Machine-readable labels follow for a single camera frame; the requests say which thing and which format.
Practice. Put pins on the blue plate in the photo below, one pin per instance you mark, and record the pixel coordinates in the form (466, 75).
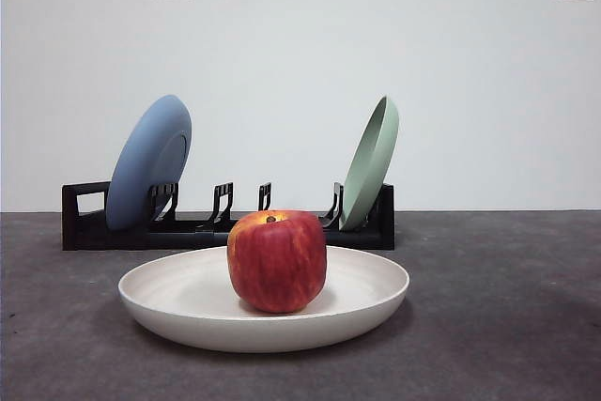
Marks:
(141, 161)

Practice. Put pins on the red apple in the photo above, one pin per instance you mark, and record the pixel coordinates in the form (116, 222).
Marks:
(277, 265)

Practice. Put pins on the green plate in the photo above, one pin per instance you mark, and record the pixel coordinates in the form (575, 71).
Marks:
(371, 171)

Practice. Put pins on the pale yellow plate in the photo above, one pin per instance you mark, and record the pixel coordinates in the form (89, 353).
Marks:
(178, 307)

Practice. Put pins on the black plate rack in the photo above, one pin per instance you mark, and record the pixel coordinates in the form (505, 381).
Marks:
(94, 236)

